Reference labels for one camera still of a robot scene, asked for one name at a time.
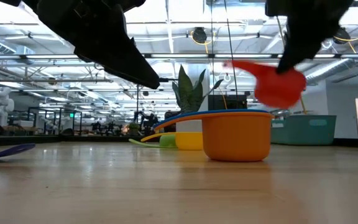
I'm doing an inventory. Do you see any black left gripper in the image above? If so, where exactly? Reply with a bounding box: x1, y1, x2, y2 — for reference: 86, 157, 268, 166
22, 0, 162, 90

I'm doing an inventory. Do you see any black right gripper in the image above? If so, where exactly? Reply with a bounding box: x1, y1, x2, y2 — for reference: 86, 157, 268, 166
265, 0, 354, 75

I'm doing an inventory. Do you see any yellow measuring cup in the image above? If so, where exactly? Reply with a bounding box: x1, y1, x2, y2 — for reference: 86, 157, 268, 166
140, 131, 204, 151

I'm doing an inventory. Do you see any white humanoid robot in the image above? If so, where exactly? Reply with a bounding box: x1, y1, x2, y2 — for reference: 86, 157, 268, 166
0, 86, 16, 127

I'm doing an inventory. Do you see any black monitor screen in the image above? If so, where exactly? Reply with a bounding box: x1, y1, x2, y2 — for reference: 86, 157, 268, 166
208, 94, 248, 111

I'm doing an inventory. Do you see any red measuring cup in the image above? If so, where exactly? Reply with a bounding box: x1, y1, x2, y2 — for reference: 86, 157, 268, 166
223, 59, 308, 110

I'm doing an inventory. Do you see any black hanging cable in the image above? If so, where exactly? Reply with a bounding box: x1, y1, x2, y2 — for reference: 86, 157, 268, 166
223, 0, 239, 96

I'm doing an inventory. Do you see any teal plastic basket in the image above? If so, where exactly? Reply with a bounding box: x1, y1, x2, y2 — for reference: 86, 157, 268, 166
270, 114, 337, 147

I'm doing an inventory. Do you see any green measuring cup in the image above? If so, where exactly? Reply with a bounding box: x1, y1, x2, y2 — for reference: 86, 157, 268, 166
128, 134, 178, 149

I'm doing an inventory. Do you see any green snake plant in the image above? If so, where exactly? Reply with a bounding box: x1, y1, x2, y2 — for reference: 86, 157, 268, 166
171, 64, 224, 114

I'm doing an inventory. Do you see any royal blue measuring cup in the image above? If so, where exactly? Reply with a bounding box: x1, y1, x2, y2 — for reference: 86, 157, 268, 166
153, 108, 270, 129

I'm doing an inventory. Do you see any orange measuring cup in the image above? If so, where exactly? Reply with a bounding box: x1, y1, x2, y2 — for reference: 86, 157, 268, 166
153, 111, 275, 163

